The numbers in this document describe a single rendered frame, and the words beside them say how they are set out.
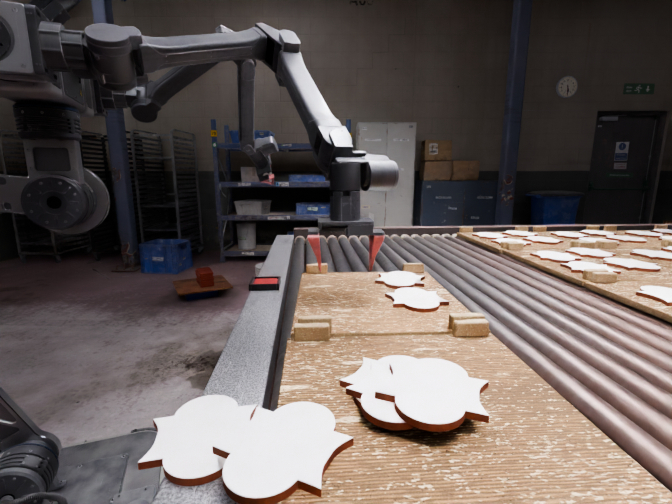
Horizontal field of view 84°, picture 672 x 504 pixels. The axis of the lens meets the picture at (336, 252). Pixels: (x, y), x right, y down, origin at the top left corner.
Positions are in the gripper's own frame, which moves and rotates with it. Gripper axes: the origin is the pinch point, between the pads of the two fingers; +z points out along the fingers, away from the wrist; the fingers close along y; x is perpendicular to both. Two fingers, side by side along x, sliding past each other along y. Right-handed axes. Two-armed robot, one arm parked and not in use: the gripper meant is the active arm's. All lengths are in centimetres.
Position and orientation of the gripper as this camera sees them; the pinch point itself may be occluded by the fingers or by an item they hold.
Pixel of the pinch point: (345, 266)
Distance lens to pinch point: 73.2
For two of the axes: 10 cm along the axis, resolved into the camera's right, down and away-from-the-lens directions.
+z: 0.1, 9.8, 2.0
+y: -10.0, 0.2, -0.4
